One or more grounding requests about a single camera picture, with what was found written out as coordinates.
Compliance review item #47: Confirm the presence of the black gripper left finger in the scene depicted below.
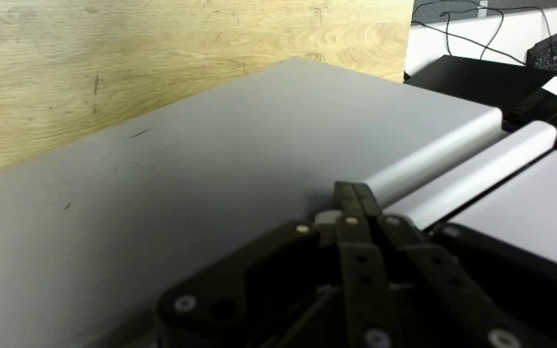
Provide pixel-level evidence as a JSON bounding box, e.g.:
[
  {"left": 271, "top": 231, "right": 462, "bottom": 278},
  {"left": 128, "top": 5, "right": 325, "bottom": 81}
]
[{"left": 155, "top": 220, "right": 335, "bottom": 348}]

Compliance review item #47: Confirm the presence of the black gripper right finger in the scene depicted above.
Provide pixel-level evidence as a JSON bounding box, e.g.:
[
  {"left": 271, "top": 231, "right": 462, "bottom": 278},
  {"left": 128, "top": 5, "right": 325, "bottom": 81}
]
[{"left": 335, "top": 181, "right": 557, "bottom": 348}]

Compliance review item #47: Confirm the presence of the white bottom cabinet drawer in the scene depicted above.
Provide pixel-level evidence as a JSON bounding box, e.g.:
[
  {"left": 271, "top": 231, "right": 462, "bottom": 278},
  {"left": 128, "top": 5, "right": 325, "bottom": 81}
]
[{"left": 0, "top": 59, "right": 501, "bottom": 348}]

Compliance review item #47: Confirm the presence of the black cable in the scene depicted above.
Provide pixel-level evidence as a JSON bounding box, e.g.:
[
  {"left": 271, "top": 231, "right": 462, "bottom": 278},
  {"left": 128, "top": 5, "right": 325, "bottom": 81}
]
[{"left": 410, "top": 0, "right": 557, "bottom": 86}]

